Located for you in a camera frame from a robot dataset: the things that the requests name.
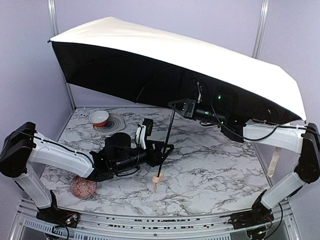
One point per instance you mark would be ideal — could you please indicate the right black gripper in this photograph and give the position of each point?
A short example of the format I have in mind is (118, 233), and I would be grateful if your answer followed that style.
(188, 108)

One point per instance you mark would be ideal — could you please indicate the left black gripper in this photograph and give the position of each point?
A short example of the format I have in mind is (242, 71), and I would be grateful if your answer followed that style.
(154, 155)

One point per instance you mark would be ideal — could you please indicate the beige folding umbrella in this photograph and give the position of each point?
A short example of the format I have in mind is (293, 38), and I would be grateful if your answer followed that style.
(153, 67)

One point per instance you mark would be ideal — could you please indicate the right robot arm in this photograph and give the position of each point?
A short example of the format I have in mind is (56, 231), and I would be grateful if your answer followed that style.
(300, 140)

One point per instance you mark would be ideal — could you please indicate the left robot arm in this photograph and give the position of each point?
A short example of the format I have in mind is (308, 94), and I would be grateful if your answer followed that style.
(25, 146)

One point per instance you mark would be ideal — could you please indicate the grey ringed silicone mat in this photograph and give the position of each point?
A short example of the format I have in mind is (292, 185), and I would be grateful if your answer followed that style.
(114, 125)

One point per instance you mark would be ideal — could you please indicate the orange white bowl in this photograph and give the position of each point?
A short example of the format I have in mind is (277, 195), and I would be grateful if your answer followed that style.
(99, 118)

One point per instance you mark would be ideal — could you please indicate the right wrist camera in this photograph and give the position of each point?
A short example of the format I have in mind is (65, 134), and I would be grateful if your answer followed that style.
(203, 96)

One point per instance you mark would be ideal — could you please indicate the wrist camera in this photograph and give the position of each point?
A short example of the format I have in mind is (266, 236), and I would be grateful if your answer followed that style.
(203, 96)
(143, 131)

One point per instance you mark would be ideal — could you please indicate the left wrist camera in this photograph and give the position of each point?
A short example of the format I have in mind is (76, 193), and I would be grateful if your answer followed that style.
(143, 131)

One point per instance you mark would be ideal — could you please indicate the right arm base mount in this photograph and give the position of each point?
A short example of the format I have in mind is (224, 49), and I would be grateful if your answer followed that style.
(248, 219)

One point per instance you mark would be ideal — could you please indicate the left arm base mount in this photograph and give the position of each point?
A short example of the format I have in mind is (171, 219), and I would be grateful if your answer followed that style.
(60, 216)

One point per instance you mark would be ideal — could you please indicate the right aluminium frame post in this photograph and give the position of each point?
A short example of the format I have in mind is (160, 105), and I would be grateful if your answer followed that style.
(261, 28)

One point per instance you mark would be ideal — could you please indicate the aluminium frame post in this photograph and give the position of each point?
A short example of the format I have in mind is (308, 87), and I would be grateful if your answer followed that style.
(59, 49)
(261, 28)

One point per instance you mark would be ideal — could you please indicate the front aluminium rail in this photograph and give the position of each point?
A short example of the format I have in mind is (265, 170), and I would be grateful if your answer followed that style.
(98, 226)

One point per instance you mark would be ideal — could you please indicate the left aluminium frame post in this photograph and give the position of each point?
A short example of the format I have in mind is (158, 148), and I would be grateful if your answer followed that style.
(59, 49)

